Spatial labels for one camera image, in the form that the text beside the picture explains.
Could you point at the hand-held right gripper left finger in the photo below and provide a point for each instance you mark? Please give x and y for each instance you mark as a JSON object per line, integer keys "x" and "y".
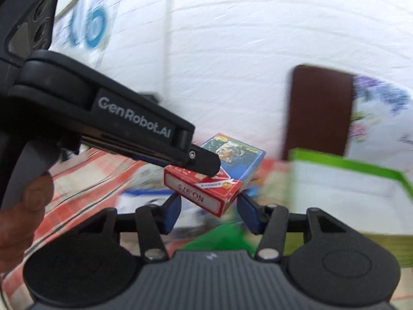
{"x": 173, "y": 211}

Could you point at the green packet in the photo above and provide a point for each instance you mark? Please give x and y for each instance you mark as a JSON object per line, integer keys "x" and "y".
{"x": 219, "y": 237}

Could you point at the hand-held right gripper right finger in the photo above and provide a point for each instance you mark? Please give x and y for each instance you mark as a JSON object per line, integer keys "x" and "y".
{"x": 249, "y": 213}

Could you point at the brown headboard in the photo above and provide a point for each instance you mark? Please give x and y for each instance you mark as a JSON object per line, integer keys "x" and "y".
{"x": 319, "y": 109}

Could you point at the wall poster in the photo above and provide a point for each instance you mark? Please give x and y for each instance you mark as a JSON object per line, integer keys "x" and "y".
{"x": 93, "y": 22}

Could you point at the red card box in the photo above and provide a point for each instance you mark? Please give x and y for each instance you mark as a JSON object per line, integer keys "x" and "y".
{"x": 200, "y": 193}

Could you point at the blue tiger card box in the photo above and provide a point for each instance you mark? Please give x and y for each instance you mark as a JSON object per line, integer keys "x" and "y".
{"x": 240, "y": 155}

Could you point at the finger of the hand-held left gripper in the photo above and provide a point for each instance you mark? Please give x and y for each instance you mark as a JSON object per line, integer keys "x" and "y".
{"x": 206, "y": 163}

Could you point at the green cardboard box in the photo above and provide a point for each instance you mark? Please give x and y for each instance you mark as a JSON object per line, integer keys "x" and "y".
{"x": 338, "y": 184}

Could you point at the white and blue device box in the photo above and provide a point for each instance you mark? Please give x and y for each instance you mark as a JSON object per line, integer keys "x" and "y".
{"x": 138, "y": 198}

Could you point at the person's left hand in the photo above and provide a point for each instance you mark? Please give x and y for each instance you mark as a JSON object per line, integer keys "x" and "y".
{"x": 22, "y": 222}

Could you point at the red plaid bed sheet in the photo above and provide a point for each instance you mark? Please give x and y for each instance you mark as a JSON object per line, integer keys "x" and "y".
{"x": 80, "y": 184}

